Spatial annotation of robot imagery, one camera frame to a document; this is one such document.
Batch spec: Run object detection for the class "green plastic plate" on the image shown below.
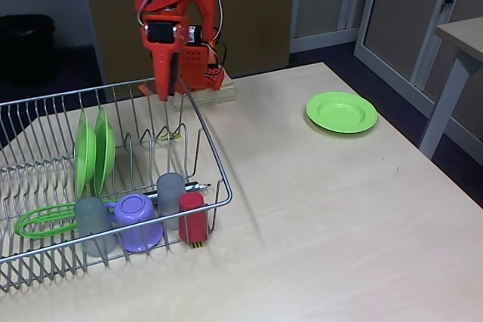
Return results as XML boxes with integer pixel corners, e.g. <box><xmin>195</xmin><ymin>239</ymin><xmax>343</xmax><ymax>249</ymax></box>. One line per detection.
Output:
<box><xmin>305</xmin><ymin>90</ymin><xmax>379</xmax><ymax>134</ymax></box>
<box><xmin>74</xmin><ymin>109</ymin><xmax>98</xmax><ymax>199</ymax></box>
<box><xmin>93</xmin><ymin>107</ymin><xmax>117</xmax><ymax>195</ymax></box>

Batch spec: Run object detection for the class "green whisk with metal handle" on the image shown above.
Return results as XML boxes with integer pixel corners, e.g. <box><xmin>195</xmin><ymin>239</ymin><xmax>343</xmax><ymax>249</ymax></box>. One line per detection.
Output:
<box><xmin>14</xmin><ymin>182</ymin><xmax>212</xmax><ymax>240</ymax></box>

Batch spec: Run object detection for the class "grey translucent plastic cup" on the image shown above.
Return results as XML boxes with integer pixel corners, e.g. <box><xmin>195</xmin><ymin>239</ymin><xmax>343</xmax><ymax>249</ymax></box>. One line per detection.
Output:
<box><xmin>74</xmin><ymin>196</ymin><xmax>117</xmax><ymax>257</ymax></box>
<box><xmin>155</xmin><ymin>173</ymin><xmax>187</xmax><ymax>231</ymax></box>

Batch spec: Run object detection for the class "purple plastic mug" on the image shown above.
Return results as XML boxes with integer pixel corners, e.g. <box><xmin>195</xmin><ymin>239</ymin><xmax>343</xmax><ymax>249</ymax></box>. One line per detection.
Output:
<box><xmin>103</xmin><ymin>192</ymin><xmax>164</xmax><ymax>253</ymax></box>

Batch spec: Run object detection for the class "red plastic cup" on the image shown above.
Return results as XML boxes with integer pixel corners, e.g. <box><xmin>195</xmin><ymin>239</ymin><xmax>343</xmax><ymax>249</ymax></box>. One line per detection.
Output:
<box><xmin>177</xmin><ymin>192</ymin><xmax>209</xmax><ymax>244</ymax></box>

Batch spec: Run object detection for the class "orange table clamp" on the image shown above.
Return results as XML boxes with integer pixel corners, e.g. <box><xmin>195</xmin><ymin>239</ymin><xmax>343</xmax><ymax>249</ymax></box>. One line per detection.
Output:
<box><xmin>137</xmin><ymin>80</ymin><xmax>156</xmax><ymax>97</ymax></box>

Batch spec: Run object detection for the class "wooden base block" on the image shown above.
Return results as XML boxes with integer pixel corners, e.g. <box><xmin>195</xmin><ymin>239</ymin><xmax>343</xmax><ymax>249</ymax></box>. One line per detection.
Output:
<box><xmin>168</xmin><ymin>72</ymin><xmax>238</xmax><ymax>112</ymax></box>

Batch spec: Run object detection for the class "black trash bin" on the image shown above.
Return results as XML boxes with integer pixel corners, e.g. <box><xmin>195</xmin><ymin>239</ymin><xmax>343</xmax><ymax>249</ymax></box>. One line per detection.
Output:
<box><xmin>0</xmin><ymin>14</ymin><xmax>57</xmax><ymax>85</ymax></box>

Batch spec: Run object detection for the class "grey framed sliding cabinet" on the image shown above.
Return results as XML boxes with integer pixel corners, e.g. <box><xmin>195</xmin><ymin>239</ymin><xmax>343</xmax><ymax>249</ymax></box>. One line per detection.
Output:
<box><xmin>353</xmin><ymin>0</ymin><xmax>483</xmax><ymax>140</ymax></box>

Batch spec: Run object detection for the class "beige side table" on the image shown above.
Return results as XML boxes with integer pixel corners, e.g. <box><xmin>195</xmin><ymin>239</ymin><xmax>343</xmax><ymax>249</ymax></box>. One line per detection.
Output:
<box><xmin>418</xmin><ymin>16</ymin><xmax>483</xmax><ymax>159</ymax></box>

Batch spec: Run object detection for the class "metal wire dish rack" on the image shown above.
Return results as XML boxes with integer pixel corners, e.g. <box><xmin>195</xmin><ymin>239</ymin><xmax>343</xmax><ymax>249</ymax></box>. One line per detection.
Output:
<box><xmin>0</xmin><ymin>74</ymin><xmax>233</xmax><ymax>293</ymax></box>

